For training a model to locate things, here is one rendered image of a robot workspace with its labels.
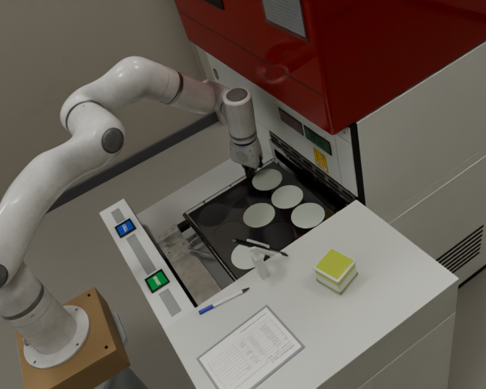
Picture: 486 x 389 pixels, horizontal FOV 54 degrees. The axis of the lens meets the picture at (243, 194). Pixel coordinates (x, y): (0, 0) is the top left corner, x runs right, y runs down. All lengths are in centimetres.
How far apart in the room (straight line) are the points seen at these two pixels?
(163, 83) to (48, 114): 200
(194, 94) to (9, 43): 185
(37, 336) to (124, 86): 67
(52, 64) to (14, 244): 199
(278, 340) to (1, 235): 65
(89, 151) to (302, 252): 59
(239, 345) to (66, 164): 57
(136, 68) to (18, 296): 61
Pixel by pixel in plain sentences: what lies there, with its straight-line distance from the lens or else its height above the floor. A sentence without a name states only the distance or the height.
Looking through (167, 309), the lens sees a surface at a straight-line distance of 130.
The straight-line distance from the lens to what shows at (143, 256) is 144.
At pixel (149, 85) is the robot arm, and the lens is 119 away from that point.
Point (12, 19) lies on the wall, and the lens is 296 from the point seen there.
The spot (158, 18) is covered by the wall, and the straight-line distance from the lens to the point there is 312.
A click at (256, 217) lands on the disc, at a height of 90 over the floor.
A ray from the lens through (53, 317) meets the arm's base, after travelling 136.
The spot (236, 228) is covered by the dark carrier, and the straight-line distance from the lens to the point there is 147.
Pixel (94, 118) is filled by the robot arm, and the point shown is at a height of 144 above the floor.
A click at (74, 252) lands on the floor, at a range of 309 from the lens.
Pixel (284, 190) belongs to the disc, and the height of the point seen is 90.
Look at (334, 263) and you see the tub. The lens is 116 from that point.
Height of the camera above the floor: 196
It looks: 43 degrees down
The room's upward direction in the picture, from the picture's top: 20 degrees counter-clockwise
